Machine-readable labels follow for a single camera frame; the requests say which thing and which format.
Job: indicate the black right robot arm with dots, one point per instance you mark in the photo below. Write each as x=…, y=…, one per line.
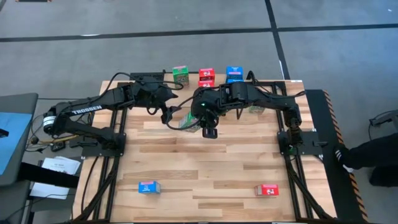
x=264, y=96

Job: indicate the black hazard striped platform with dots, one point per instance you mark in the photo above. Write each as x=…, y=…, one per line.
x=323, y=118

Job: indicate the white paper booklet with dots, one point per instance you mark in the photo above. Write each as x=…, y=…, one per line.
x=62, y=165

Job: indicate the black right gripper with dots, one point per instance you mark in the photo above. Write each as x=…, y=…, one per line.
x=203, y=110

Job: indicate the grey side table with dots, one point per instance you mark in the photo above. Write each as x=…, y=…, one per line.
x=18, y=102

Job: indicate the blue Rice Krispies cereal box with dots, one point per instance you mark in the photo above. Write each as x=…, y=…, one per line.
x=149, y=188
x=234, y=69

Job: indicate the person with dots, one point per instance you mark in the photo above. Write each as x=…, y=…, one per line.
x=373, y=152

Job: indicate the black metal rig frame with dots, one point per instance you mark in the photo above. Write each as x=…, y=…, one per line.
x=280, y=121

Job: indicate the grey chair base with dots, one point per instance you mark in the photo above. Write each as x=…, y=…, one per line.
x=385, y=119

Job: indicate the black metal bar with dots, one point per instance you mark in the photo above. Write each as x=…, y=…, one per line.
x=46, y=175

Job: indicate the blue sheet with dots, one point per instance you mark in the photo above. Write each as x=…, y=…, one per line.
x=15, y=146

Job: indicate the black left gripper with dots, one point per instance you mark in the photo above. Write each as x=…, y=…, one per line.
x=152, y=93

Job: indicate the white paper sheet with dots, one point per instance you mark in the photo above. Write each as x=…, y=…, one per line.
x=49, y=191

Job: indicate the green Apple Jacks cereal box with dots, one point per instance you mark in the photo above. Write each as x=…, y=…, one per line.
x=180, y=71
x=187, y=119
x=256, y=109

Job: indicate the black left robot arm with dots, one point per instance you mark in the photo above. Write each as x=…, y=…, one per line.
x=87, y=109

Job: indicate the black rectangular box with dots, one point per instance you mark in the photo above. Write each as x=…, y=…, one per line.
x=146, y=75

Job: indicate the small black controller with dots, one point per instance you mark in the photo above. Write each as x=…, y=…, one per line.
x=57, y=146

